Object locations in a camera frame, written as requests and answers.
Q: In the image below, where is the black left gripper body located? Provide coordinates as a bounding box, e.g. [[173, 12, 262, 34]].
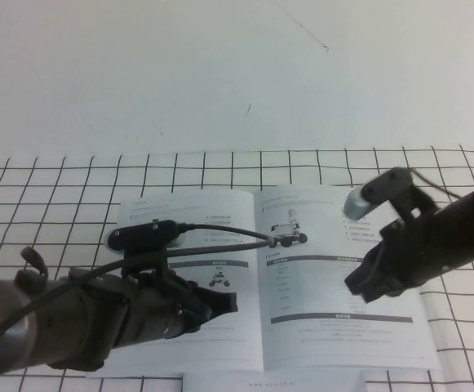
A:
[[113, 270, 212, 351]]

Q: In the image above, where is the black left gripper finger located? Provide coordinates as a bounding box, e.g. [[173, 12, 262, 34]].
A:
[[180, 305, 214, 332], [187, 280, 238, 318]]

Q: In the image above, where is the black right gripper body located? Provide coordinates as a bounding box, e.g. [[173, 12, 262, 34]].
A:
[[378, 211, 454, 296]]

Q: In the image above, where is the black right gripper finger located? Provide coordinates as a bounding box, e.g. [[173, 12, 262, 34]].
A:
[[360, 272, 401, 305], [343, 242, 389, 296]]

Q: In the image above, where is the white product catalogue book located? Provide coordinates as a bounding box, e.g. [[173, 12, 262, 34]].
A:
[[86, 184, 444, 379]]

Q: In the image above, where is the white black-grid checkered cloth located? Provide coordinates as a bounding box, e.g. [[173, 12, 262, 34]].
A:
[[0, 145, 474, 392]]

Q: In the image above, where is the long black left camera cable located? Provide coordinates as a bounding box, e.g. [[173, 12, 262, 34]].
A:
[[0, 221, 277, 340]]

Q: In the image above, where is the thin black right camera cable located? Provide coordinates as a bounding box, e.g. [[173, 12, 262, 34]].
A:
[[406, 166, 467, 202]]

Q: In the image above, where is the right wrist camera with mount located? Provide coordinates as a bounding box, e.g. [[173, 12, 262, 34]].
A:
[[343, 167, 440, 224]]

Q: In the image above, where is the short black looped cable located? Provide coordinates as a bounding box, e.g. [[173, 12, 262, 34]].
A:
[[19, 246, 49, 279]]

